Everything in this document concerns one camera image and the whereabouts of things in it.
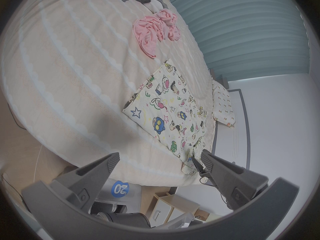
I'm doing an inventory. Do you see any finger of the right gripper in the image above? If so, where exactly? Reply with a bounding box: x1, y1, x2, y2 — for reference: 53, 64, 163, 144
191, 156, 210, 177

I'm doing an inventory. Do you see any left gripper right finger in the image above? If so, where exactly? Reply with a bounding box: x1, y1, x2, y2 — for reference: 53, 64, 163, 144
201, 151, 269, 211

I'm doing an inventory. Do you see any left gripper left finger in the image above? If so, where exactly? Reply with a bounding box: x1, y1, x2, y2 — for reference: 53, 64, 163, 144
51, 152, 120, 213

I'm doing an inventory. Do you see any white printed pyjama top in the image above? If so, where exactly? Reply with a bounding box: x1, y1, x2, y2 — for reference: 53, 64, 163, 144
122, 58, 208, 176

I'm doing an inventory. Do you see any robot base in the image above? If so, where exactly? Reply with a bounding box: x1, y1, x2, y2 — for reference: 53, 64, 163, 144
89, 178, 153, 231

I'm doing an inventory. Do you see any white wooden bedside table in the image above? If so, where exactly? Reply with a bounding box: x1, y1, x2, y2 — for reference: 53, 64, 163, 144
147, 193, 202, 224

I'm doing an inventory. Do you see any brown cardboard box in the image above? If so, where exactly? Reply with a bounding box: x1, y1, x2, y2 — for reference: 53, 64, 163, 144
195, 208, 210, 221

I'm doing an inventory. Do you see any clear plastic box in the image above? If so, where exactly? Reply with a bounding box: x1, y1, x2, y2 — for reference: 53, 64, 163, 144
160, 213, 197, 232

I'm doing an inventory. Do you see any white printed pillow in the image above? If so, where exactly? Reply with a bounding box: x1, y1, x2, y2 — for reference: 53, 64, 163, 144
211, 80, 237, 129

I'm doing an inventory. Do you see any grey bedside table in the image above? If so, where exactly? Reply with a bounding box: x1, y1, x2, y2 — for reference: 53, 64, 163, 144
210, 68, 229, 89

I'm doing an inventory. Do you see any bed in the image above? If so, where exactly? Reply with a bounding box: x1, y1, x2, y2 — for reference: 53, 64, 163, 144
0, 0, 251, 187

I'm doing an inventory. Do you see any blue-green curtain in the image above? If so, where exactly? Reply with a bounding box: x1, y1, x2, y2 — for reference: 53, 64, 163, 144
160, 0, 312, 81

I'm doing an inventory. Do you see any pink garment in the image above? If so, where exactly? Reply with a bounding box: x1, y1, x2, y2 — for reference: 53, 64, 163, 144
132, 8, 181, 59

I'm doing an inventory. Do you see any thin white cable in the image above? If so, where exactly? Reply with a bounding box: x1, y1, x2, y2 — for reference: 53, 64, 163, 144
34, 146, 43, 182

